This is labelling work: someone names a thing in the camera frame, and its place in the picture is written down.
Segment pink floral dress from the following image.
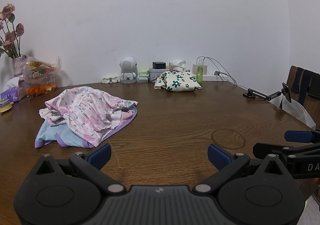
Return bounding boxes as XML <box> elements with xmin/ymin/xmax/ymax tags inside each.
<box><xmin>39</xmin><ymin>86</ymin><xmax>139</xmax><ymax>147</ymax></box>

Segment white plastic bag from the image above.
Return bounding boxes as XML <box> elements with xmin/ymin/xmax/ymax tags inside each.
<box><xmin>282</xmin><ymin>95</ymin><xmax>317</xmax><ymax>130</ymax></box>

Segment white power adapter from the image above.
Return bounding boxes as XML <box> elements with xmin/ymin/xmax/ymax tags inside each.
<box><xmin>192</xmin><ymin>63</ymin><xmax>208</xmax><ymax>76</ymax></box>

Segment green liquid bottle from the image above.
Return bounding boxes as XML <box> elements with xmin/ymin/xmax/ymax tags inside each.
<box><xmin>196</xmin><ymin>61</ymin><xmax>204</xmax><ymax>83</ymax></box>

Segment blue and purple garment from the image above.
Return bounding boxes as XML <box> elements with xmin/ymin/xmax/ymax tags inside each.
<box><xmin>34</xmin><ymin>105</ymin><xmax>138</xmax><ymax>150</ymax></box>

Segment purple tissue pack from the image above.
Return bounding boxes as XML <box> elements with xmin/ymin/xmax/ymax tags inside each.
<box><xmin>0</xmin><ymin>77</ymin><xmax>27</xmax><ymax>103</ymax></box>

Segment white cable clip holder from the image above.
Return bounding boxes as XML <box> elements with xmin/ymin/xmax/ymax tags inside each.
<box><xmin>101</xmin><ymin>76</ymin><xmax>122</xmax><ymax>83</ymax></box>

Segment white robot speaker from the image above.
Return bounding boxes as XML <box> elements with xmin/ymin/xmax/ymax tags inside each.
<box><xmin>119</xmin><ymin>56</ymin><xmax>137</xmax><ymax>83</ymax></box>

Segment crumpled white tissue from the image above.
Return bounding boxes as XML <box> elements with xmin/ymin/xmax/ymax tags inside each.
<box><xmin>169</xmin><ymin>59</ymin><xmax>187</xmax><ymax>72</ymax></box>

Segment clear plastic snack bag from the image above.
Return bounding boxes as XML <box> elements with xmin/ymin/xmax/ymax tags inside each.
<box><xmin>21</xmin><ymin>55</ymin><xmax>62</xmax><ymax>85</ymax></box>

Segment white power strip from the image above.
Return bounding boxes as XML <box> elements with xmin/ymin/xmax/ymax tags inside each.
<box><xmin>202</xmin><ymin>75</ymin><xmax>234</xmax><ymax>82</ymax></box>

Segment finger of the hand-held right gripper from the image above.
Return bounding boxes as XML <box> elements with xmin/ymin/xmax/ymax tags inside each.
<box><xmin>284</xmin><ymin>129</ymin><xmax>320</xmax><ymax>144</ymax></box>
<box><xmin>252</xmin><ymin>142</ymin><xmax>300</xmax><ymax>165</ymax></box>

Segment clear container of oranges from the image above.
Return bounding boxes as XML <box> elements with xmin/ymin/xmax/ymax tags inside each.
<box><xmin>25</xmin><ymin>75</ymin><xmax>58</xmax><ymax>98</ymax></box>

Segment dried pink roses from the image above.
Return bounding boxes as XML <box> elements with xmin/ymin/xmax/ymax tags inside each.
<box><xmin>0</xmin><ymin>3</ymin><xmax>25</xmax><ymax>59</ymax></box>

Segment folded cream green-flower cloth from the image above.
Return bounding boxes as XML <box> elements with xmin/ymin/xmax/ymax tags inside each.
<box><xmin>154</xmin><ymin>70</ymin><xmax>203</xmax><ymax>93</ymax></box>

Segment grey cable with plug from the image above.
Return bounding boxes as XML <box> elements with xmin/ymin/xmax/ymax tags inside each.
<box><xmin>214</xmin><ymin>71</ymin><xmax>249</xmax><ymax>89</ymax></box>

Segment white charging cable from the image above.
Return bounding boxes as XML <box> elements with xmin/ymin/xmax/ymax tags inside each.
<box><xmin>197</xmin><ymin>56</ymin><xmax>238</xmax><ymax>85</ymax></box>

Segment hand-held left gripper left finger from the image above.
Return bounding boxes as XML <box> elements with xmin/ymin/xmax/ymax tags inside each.
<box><xmin>34</xmin><ymin>143</ymin><xmax>125</xmax><ymax>193</ymax></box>

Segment wooden chair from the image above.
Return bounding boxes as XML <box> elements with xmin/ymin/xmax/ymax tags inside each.
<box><xmin>279</xmin><ymin>65</ymin><xmax>320</xmax><ymax>128</ymax></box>

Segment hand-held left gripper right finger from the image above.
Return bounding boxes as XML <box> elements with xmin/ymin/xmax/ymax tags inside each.
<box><xmin>195</xmin><ymin>144</ymin><xmax>288</xmax><ymax>193</ymax></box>

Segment grey tin box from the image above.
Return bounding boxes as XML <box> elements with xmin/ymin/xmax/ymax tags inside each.
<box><xmin>149</xmin><ymin>67</ymin><xmax>167</xmax><ymax>82</ymax></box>

